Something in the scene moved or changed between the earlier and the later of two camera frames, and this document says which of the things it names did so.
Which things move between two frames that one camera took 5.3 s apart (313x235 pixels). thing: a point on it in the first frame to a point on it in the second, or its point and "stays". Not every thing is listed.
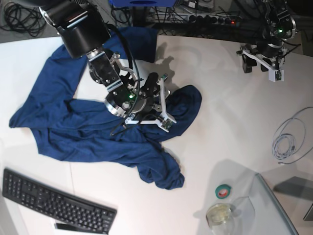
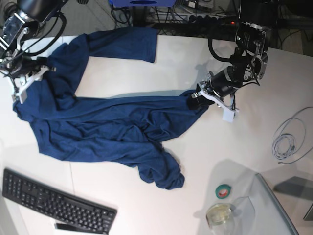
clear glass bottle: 220,218 stays
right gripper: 267,50 to 221,83
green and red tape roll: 223,191 stays
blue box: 144,3 stays
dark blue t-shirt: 79,129 stays
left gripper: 144,105 to 25,65
